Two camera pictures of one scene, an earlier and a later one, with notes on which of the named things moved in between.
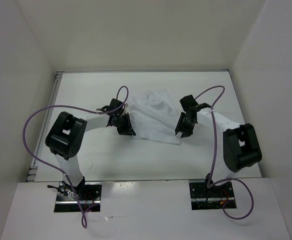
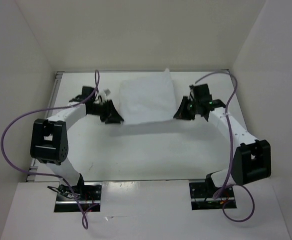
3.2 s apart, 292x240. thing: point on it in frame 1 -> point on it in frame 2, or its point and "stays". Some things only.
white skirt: (153, 115) -> (147, 99)
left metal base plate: (66, 201) stays
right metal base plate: (203, 198) stays
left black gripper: (127, 130) -> (114, 115)
